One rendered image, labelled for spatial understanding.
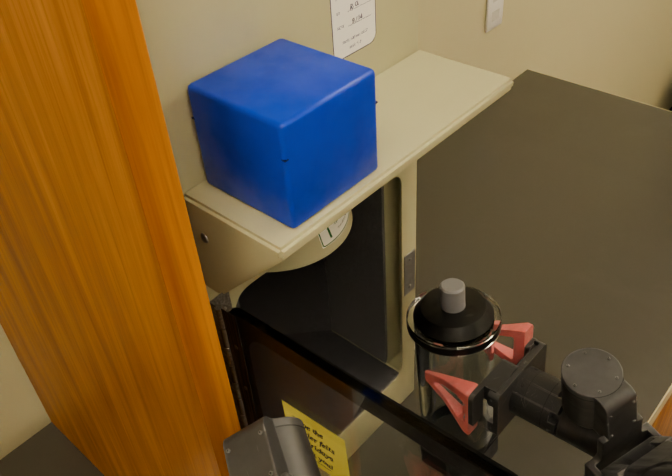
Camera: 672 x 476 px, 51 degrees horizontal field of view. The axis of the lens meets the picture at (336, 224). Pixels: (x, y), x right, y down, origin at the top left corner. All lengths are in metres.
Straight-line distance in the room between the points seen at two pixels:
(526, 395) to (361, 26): 0.42
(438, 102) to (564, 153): 1.01
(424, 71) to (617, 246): 0.79
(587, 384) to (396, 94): 0.33
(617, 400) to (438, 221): 0.78
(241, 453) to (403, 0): 0.45
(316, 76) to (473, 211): 0.97
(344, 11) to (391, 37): 0.08
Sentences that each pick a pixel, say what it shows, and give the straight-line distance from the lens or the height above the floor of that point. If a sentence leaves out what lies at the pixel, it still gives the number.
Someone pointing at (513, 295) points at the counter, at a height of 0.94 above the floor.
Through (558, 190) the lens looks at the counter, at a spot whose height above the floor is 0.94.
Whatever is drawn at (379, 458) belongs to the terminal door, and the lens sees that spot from 0.62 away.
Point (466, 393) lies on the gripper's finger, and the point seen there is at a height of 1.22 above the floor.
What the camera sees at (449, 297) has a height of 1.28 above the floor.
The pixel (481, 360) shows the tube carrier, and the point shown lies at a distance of 0.83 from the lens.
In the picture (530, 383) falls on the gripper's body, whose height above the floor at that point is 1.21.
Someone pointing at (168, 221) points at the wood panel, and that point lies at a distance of 0.46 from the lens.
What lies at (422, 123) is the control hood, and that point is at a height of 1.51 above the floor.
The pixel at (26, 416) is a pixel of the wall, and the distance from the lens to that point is 1.23.
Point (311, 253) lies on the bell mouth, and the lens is 0.78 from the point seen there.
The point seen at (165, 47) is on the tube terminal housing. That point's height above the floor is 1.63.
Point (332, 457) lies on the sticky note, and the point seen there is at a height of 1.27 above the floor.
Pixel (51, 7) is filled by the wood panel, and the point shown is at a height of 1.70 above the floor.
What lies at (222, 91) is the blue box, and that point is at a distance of 0.52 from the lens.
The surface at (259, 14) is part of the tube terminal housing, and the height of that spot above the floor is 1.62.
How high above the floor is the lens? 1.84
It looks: 39 degrees down
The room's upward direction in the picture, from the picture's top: 5 degrees counter-clockwise
